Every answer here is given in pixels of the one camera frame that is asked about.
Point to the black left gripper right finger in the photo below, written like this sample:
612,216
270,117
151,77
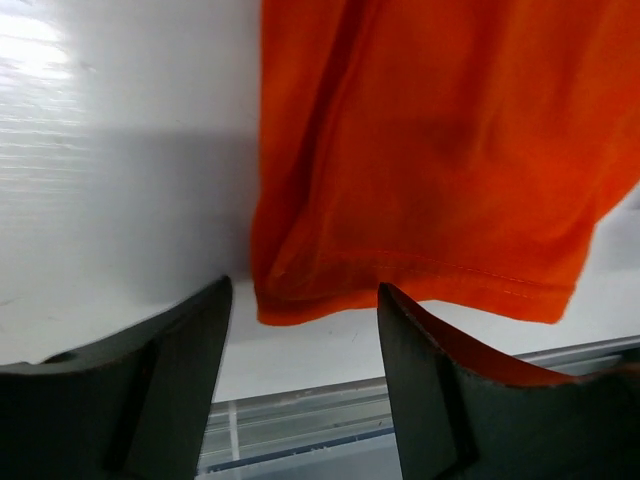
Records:
464,410

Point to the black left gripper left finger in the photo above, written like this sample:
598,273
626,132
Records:
133,405

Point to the orange t-shirt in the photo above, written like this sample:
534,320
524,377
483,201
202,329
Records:
463,151

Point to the aluminium front rail frame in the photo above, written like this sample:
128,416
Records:
299,407

